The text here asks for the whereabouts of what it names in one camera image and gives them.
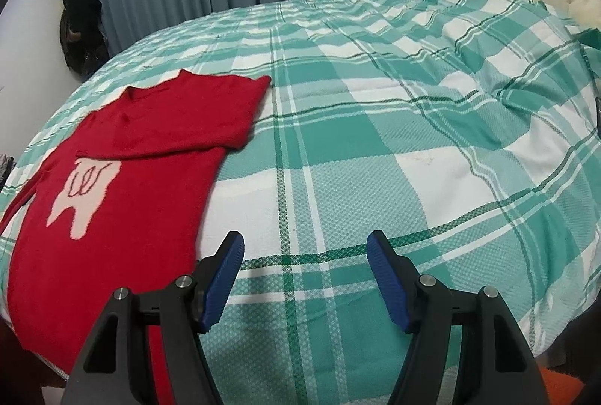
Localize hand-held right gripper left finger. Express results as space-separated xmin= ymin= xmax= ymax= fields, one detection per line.
xmin=61 ymin=230 xmax=246 ymax=405

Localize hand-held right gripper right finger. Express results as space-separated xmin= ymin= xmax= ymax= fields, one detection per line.
xmin=366 ymin=230 xmax=549 ymax=405

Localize red knitted sweater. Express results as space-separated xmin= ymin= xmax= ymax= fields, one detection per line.
xmin=0 ymin=69 xmax=273 ymax=405

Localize dark hanging clothes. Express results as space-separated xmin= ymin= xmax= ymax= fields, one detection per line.
xmin=59 ymin=0 xmax=110 ymax=76

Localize green white checked blanket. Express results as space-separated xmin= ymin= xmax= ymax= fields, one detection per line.
xmin=0 ymin=0 xmax=601 ymax=370

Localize orange fleece cloth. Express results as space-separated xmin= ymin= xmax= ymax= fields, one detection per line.
xmin=539 ymin=379 xmax=580 ymax=405

